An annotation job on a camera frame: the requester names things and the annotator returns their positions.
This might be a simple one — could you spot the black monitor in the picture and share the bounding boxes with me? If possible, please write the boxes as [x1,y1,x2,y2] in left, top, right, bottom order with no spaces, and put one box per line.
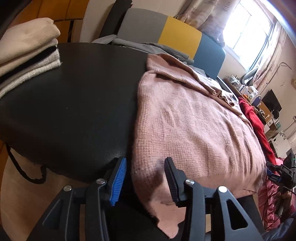
[262,90,282,112]

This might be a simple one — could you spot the window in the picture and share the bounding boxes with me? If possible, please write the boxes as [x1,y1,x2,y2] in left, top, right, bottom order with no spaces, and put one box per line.
[222,0,278,70]

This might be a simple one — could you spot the red knit sweater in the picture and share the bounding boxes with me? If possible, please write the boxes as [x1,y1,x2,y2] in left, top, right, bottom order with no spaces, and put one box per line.
[238,97,277,163]

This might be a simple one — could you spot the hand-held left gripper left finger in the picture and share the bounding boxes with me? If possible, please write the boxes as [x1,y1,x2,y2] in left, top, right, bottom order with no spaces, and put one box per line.
[26,157,127,241]

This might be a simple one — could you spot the stack of folded clothes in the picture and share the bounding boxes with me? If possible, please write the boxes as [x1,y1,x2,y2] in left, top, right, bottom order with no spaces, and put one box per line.
[0,18,61,77]

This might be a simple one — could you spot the grey yellow blue chair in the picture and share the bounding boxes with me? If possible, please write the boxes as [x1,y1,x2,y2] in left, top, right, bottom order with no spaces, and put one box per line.
[99,0,226,80]

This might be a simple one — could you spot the pink knit sweater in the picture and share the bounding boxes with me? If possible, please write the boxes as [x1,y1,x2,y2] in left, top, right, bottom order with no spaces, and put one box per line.
[129,53,266,239]

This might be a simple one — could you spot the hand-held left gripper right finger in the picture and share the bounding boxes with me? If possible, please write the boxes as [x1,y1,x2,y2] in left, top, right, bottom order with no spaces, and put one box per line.
[164,157,265,241]

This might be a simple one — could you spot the pink ruffled bedspread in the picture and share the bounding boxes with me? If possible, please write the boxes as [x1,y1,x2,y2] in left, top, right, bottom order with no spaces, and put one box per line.
[258,158,296,230]

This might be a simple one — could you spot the patterned beige curtain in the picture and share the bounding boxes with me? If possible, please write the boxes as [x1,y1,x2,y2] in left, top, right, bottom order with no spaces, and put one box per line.
[251,23,287,93]
[173,0,241,47]

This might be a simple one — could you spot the grey garment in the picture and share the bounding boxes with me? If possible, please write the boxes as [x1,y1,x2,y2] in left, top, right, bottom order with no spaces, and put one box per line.
[91,34,195,65]

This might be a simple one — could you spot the black folded garment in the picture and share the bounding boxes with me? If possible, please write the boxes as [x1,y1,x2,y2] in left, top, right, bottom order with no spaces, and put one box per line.
[0,45,58,85]

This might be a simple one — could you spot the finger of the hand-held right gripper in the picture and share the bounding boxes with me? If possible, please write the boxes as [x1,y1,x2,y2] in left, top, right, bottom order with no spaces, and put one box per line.
[266,161,291,176]
[266,170,282,182]

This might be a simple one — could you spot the person's blue trousers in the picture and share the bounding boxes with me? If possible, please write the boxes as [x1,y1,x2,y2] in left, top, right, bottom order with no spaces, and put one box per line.
[262,218,296,241]

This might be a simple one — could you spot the white board with leaf decals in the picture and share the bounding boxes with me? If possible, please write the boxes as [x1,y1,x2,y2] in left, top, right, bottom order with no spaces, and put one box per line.
[274,128,292,145]

